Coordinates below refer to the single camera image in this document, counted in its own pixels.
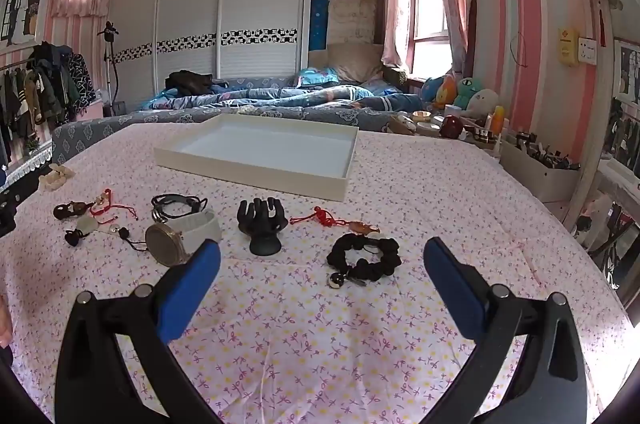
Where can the clothes rack with clothes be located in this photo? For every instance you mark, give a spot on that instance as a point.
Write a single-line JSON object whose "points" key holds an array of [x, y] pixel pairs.
{"points": [[45, 89]]}

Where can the blue plush toy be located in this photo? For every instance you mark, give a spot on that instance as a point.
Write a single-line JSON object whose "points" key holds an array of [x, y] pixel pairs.
{"points": [[430, 89]]}

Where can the orange plush toy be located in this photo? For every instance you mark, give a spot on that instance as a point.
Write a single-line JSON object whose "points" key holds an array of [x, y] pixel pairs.
{"points": [[446, 92]]}

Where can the wall socket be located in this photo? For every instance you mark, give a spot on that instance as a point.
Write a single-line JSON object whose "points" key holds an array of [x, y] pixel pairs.
{"points": [[588, 51]]}

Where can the white scrunchie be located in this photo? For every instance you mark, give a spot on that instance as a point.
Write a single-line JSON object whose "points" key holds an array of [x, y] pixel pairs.
{"points": [[56, 178]]}

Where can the window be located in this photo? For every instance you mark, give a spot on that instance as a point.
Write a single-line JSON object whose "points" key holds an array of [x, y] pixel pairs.
{"points": [[430, 4]]}

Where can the red round jar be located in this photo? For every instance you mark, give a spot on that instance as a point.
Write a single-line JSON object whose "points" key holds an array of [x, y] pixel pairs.
{"points": [[451, 127]]}

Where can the green plush toy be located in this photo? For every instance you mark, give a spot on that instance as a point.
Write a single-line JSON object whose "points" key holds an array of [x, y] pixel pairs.
{"points": [[467, 90]]}

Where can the blue quilt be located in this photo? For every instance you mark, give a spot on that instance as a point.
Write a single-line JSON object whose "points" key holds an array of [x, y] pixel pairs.
{"points": [[280, 97]]}

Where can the wooden cosmetics tray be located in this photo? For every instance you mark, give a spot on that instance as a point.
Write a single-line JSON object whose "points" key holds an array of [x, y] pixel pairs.
{"points": [[425, 128]]}

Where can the black scrunchie with metal bead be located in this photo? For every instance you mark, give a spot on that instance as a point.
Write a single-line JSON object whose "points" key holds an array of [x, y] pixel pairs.
{"points": [[362, 256]]}

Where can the orange bottle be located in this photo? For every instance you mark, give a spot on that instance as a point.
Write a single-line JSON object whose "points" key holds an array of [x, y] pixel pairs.
{"points": [[498, 119]]}

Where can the beige pillow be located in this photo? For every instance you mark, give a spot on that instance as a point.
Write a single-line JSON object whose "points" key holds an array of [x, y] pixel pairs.
{"points": [[352, 62]]}

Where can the framed wall photo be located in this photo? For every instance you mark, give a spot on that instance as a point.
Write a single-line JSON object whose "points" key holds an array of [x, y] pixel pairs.
{"points": [[627, 72]]}

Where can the white organizer box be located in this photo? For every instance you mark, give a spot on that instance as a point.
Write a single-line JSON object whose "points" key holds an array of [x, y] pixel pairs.
{"points": [[535, 176]]}

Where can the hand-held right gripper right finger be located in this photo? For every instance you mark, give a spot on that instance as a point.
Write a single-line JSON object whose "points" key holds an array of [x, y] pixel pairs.
{"points": [[455, 289]]}

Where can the white shallow tray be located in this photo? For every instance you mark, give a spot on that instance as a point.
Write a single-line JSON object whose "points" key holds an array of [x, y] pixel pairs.
{"points": [[260, 144]]}

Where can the white lace shelf cover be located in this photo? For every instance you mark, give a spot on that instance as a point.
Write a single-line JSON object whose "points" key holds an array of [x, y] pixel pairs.
{"points": [[25, 162]]}

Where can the white sliding wardrobe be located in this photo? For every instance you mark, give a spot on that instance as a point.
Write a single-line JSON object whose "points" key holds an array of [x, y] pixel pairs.
{"points": [[200, 4]]}

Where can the black hand-shaped jewelry stand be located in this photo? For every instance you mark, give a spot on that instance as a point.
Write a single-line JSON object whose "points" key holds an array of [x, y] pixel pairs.
{"points": [[262, 224]]}

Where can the bed with grey patterned sheet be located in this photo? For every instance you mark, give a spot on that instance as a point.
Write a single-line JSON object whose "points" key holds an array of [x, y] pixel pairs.
{"points": [[100, 129]]}

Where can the blue floral pillow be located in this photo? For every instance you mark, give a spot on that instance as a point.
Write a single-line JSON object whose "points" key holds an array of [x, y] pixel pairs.
{"points": [[315, 77]]}

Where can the garment steamer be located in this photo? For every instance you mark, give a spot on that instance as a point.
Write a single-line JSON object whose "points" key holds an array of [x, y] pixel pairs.
{"points": [[111, 54]]}

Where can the white plush toy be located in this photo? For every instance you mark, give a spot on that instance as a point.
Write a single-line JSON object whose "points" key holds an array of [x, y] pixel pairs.
{"points": [[482, 102]]}

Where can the yellow wall box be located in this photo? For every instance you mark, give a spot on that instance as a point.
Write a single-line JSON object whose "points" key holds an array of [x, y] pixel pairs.
{"points": [[568, 47]]}

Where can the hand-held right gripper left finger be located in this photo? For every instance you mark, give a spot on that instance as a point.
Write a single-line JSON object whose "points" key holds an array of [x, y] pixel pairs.
{"points": [[187, 294]]}

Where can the black bag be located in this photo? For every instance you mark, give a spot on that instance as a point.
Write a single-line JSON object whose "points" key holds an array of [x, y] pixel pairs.
{"points": [[189, 80]]}

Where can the blue starry panel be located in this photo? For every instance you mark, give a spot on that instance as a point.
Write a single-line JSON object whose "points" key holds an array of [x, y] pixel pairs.
{"points": [[318, 24]]}

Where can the person's left hand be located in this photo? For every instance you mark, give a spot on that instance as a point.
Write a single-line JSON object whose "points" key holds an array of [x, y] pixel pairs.
{"points": [[4, 321]]}

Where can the beige cushion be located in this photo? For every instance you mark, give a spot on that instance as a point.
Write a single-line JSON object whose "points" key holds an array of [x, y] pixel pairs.
{"points": [[352, 19]]}

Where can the framed couple wall poster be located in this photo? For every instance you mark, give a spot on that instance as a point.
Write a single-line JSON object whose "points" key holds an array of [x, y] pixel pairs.
{"points": [[22, 9]]}

